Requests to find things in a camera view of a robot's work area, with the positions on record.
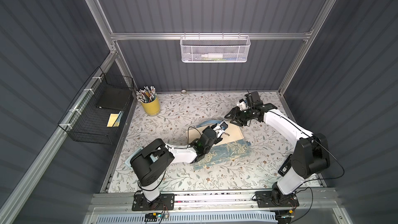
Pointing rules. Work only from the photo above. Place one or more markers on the black handheld scanner device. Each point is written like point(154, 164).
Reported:
point(285, 166)

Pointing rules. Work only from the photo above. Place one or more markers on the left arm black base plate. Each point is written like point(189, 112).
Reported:
point(155, 202)

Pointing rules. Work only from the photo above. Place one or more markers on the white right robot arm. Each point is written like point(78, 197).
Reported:
point(310, 155)

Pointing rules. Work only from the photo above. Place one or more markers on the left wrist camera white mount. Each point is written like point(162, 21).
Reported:
point(222, 126)

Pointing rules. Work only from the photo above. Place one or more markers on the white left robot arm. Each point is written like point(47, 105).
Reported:
point(151, 162)

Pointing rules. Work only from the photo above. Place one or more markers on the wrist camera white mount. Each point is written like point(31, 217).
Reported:
point(242, 105)
point(222, 126)

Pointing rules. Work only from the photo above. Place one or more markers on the cream canvas tote bag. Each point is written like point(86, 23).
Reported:
point(232, 147)

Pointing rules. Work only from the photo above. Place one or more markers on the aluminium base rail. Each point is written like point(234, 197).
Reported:
point(214, 200)

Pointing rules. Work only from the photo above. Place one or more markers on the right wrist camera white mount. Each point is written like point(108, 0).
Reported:
point(242, 105)

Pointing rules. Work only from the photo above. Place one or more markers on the black notebook in basket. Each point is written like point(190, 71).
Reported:
point(114, 98)

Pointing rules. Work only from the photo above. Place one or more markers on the white wire wall basket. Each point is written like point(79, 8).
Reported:
point(234, 49)

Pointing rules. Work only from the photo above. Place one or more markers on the bundle of pencils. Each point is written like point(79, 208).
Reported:
point(147, 94)

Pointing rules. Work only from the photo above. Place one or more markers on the black wire side basket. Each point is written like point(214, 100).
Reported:
point(86, 123)

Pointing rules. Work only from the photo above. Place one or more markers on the yellow sticky note pad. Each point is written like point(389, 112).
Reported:
point(113, 120)

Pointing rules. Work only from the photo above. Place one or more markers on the teal desk calculator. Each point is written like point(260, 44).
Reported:
point(131, 157)

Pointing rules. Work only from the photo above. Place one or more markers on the yellow pencil cup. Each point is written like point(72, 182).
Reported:
point(152, 108)

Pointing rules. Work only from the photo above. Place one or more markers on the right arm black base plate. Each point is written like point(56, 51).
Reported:
point(267, 199)

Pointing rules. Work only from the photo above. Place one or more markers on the white bottle in basket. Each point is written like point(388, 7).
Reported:
point(212, 56)

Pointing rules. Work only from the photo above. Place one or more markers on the white perforated cable duct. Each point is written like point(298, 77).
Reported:
point(235, 217)

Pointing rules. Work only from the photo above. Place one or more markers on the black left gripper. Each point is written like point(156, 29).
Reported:
point(214, 133)

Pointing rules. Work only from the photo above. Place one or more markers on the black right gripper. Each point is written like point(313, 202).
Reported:
point(241, 115)

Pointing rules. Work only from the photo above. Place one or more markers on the floral patterned table mat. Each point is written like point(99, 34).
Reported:
point(178, 121)

